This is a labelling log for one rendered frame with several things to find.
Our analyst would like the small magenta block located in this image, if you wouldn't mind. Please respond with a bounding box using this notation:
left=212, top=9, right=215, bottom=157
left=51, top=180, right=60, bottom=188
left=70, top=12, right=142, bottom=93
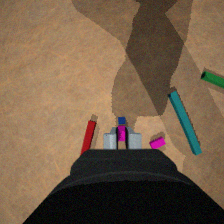
left=118, top=126, right=125, bottom=141
left=149, top=137, right=166, bottom=149

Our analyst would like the red rod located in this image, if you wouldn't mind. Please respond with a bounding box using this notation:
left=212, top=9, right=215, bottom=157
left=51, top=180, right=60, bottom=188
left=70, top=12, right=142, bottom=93
left=80, top=120, right=96, bottom=156

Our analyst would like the small blue cube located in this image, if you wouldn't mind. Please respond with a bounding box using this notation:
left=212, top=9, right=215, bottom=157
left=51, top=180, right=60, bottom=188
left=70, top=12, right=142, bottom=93
left=118, top=117, right=125, bottom=124

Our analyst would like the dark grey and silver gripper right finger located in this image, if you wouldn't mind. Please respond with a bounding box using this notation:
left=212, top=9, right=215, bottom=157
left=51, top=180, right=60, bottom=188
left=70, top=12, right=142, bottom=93
left=125, top=127, right=142, bottom=149

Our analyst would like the green rod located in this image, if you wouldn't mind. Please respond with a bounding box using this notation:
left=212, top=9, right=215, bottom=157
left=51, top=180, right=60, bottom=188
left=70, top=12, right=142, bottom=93
left=201, top=71, right=224, bottom=88

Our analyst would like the turquoise rod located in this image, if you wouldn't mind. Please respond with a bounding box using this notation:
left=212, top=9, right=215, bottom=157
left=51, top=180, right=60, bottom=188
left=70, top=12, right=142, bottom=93
left=168, top=91, right=202, bottom=156

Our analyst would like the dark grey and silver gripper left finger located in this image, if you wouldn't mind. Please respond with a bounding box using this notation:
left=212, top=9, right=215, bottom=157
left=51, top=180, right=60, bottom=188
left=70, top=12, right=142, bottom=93
left=103, top=127, right=118, bottom=149

